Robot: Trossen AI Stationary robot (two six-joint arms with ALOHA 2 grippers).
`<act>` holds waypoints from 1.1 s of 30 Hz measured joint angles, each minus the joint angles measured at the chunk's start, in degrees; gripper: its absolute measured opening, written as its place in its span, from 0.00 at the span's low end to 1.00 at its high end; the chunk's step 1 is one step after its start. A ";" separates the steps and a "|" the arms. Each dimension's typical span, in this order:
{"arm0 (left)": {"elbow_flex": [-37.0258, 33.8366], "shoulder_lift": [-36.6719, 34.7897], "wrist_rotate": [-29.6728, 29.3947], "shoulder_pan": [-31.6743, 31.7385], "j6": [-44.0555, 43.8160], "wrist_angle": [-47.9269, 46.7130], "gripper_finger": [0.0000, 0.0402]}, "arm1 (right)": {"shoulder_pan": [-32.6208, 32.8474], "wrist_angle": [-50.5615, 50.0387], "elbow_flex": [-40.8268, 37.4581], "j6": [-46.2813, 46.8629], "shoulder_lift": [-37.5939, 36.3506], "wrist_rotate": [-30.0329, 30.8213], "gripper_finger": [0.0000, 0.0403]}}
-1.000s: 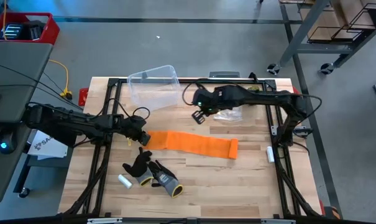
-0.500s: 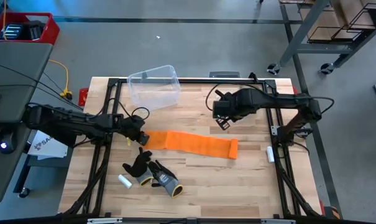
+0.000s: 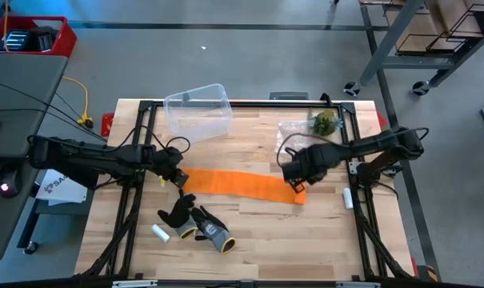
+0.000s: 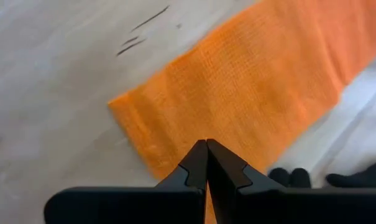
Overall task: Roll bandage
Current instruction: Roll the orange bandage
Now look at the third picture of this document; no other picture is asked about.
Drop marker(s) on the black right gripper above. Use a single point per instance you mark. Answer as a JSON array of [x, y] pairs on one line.
[[311, 164]]

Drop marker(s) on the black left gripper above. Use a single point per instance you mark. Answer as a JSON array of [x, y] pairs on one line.
[[167, 160]]

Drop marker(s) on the orange bandage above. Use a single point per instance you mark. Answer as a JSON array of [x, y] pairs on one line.
[[241, 184]]

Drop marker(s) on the clear plastic bag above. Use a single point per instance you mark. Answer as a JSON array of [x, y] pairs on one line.
[[291, 130]]

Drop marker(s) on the clear plastic bin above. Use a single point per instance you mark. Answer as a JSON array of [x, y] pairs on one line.
[[197, 116]]

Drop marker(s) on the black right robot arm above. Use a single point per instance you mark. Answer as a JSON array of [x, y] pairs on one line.
[[385, 142]]

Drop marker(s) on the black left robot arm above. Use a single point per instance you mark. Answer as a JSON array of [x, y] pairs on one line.
[[97, 158]]

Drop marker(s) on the white roll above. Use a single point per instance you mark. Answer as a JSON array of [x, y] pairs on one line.
[[348, 198], [161, 233]]

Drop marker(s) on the black glove yellow cuff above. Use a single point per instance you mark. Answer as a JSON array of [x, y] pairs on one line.
[[179, 212]]

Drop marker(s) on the grey printed glove yellow cuff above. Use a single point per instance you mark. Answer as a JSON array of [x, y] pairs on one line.
[[215, 234]]

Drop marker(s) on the small green potted plant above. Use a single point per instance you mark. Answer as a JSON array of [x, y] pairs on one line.
[[325, 122]]

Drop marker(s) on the grey block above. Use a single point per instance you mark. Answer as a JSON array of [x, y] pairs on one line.
[[288, 96]]

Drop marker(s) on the red tag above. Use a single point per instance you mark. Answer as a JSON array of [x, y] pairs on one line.
[[381, 120], [106, 125]]

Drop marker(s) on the black caster wheel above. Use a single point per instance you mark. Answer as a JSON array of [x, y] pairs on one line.
[[351, 89], [420, 88]]

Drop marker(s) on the white printed paper sheet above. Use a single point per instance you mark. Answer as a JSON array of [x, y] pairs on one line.
[[61, 188]]

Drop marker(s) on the orange black foot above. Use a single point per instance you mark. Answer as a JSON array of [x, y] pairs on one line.
[[427, 274]]

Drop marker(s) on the black desk caster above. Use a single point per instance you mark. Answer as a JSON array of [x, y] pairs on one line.
[[30, 248]]

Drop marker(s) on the black computer mouse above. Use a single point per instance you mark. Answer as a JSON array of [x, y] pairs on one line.
[[8, 182]]

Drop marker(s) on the grey desk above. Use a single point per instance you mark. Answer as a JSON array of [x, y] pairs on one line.
[[21, 100]]

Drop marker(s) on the red plastic crate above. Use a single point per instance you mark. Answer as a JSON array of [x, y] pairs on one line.
[[67, 42]]

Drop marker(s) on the black box device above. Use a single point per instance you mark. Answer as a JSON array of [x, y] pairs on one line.
[[43, 40]]

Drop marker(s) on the light wooden boxes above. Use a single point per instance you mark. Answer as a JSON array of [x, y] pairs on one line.
[[421, 24]]

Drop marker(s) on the black striped device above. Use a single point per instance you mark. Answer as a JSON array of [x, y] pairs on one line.
[[15, 40]]

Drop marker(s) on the black metal table frame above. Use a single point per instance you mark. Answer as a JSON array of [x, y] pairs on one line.
[[145, 105]]

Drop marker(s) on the silver bracket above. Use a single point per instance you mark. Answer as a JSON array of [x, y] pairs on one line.
[[357, 285], [133, 284]]

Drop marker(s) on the grey metal table frame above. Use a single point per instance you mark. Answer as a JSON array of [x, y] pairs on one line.
[[390, 40]]

